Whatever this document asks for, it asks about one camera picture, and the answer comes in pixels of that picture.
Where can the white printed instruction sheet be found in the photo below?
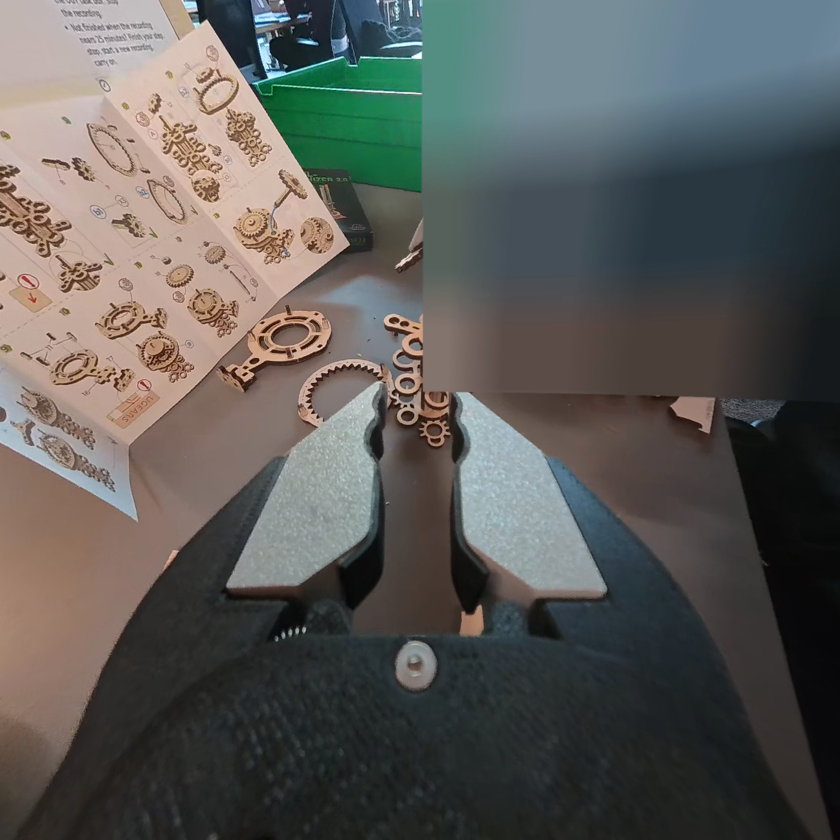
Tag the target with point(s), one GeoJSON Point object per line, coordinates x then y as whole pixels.
{"type": "Point", "coordinates": [72, 39]}

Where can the dark model kit box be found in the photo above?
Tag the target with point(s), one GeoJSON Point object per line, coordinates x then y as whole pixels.
{"type": "Point", "coordinates": [354, 210]}

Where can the small wooden toothed piece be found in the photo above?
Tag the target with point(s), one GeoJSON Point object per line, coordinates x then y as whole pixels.
{"type": "Point", "coordinates": [408, 262]}

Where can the person's dark clothing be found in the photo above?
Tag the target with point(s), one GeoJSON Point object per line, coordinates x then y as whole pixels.
{"type": "Point", "coordinates": [800, 590]}

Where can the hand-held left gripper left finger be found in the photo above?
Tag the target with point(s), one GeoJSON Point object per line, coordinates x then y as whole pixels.
{"type": "Point", "coordinates": [315, 499]}

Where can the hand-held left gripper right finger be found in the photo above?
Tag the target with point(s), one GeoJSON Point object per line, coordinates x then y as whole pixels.
{"type": "Point", "coordinates": [525, 518]}

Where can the folded assembly instruction leaflet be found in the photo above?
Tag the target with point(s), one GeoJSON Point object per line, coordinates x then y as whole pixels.
{"type": "Point", "coordinates": [118, 262]}

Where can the wooden round frame part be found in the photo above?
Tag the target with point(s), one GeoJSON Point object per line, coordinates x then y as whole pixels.
{"type": "Point", "coordinates": [259, 341]}

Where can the green plastic bin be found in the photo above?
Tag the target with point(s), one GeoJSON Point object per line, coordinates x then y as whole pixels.
{"type": "Point", "coordinates": [348, 124]}

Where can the small wooden gear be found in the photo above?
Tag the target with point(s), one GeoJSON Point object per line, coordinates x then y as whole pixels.
{"type": "Point", "coordinates": [425, 434]}

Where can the wooden part with round holes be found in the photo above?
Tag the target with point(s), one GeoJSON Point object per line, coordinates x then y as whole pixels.
{"type": "Point", "coordinates": [401, 323]}

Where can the wooden scrap piece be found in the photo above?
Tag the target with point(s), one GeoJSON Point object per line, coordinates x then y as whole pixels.
{"type": "Point", "coordinates": [692, 413]}

